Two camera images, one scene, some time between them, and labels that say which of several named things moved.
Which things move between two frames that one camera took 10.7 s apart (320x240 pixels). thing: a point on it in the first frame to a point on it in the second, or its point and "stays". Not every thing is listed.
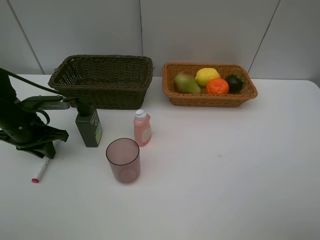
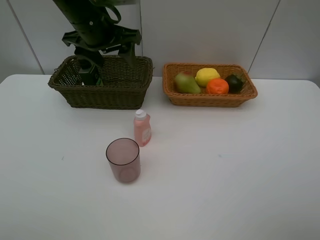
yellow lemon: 203,75 stays
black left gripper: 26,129 to 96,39
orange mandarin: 217,86 stays
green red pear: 185,82 stays
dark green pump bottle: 88,122 to 88,71
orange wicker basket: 248,92 stays
